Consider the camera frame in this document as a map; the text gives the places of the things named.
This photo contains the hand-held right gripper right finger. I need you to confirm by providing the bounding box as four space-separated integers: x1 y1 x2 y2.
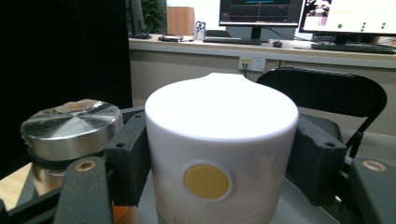
286 115 348 206

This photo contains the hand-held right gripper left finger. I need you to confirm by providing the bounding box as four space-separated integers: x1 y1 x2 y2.
105 110 152 207

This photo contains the white lidded seasoning jar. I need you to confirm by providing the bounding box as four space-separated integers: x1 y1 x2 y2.
144 72 300 224

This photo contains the steel lidded glass jar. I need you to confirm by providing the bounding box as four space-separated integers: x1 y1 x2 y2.
20 98 124 198

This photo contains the black folding chair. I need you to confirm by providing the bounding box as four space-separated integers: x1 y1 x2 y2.
256 67 389 160

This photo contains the long beige desk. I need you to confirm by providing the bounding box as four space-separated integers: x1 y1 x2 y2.
128 33 396 136

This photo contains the black keyboard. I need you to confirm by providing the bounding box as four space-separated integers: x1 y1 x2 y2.
202 36 262 46
310 42 396 56

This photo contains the black curtain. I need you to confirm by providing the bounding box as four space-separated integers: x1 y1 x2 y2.
0 0 134 180

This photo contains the dark grey upright panel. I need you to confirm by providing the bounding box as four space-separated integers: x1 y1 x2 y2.
125 0 145 35

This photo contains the cup with scissors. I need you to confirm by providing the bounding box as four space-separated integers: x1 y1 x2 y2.
194 21 206 41

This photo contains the green plant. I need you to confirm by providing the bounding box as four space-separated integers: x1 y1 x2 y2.
139 0 166 35

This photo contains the wooden box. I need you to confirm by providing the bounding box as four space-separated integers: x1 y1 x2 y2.
165 6 196 36

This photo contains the monitor with white screen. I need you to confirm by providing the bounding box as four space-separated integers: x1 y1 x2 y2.
298 0 396 45

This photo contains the monitor with dark screen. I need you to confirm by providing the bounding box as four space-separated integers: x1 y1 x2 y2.
219 0 304 41

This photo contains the white wall socket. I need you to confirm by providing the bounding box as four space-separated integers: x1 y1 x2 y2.
238 56 267 73

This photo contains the coiled black cable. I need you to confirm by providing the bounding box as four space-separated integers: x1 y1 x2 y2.
157 34 194 43

